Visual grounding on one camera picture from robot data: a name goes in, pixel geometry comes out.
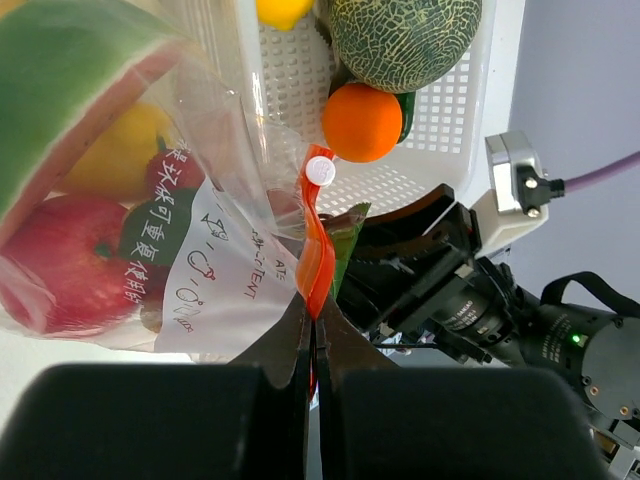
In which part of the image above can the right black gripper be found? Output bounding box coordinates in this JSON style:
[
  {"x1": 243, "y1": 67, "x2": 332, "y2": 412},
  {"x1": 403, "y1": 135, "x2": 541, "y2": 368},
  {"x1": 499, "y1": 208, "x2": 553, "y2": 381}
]
[{"x1": 337, "y1": 184, "x2": 520, "y2": 365}]

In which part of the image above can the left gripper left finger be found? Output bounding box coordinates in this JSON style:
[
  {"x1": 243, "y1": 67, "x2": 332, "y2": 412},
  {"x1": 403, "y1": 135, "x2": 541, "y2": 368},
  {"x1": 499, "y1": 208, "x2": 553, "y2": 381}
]
[{"x1": 1, "y1": 296, "x2": 311, "y2": 479}]

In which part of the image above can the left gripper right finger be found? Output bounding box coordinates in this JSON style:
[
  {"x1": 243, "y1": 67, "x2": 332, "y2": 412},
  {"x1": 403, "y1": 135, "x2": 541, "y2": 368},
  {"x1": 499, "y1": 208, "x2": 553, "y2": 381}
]
[{"x1": 315, "y1": 300, "x2": 607, "y2": 479}]

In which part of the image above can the green netted melon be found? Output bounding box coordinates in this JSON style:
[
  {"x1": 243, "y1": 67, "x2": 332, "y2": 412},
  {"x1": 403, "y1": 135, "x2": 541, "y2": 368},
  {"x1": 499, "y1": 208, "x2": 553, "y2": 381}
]
[{"x1": 322, "y1": 1, "x2": 483, "y2": 94}]

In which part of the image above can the clear zip top bag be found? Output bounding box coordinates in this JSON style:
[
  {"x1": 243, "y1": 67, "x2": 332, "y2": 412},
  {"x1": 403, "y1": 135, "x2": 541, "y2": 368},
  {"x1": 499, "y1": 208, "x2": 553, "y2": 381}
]
[{"x1": 1, "y1": 1, "x2": 336, "y2": 360}]

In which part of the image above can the red apple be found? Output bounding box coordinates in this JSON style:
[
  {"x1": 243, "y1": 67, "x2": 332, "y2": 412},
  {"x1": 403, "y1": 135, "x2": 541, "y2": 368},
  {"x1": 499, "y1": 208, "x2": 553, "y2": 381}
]
[{"x1": 1, "y1": 195, "x2": 147, "y2": 336}]

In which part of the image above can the yellow bell pepper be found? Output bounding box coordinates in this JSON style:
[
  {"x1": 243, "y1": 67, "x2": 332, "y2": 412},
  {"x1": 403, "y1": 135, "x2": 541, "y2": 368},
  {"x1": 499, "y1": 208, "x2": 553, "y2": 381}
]
[{"x1": 55, "y1": 102, "x2": 172, "y2": 203}]

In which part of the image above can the watermelon slice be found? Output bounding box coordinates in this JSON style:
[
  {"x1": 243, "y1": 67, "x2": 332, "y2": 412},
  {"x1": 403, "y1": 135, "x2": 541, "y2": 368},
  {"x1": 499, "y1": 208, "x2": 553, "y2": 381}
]
[{"x1": 1, "y1": 1, "x2": 187, "y2": 241}]

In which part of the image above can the white plastic food tray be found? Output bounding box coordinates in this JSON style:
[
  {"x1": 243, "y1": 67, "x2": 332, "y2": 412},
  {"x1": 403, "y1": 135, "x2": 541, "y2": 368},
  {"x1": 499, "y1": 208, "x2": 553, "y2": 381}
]
[{"x1": 234, "y1": 1, "x2": 496, "y2": 215}]

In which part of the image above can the orange tangerine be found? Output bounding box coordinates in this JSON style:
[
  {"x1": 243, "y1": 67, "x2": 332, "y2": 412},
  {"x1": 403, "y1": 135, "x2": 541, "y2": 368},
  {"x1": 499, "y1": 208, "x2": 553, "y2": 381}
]
[{"x1": 321, "y1": 83, "x2": 402, "y2": 163}]

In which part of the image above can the green cucumber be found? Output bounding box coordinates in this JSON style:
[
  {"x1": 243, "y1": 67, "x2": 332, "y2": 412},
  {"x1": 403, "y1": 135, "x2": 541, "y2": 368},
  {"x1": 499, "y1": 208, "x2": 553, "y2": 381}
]
[{"x1": 395, "y1": 92, "x2": 416, "y2": 144}]

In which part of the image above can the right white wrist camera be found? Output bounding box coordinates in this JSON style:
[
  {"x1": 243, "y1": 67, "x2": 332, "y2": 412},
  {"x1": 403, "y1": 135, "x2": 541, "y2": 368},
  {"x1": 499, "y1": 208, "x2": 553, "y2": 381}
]
[{"x1": 472, "y1": 131, "x2": 565, "y2": 257}]

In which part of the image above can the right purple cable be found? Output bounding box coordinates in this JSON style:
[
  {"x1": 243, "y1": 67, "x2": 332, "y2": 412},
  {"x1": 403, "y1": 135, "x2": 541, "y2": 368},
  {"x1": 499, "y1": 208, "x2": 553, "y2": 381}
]
[{"x1": 562, "y1": 150, "x2": 640, "y2": 192}]

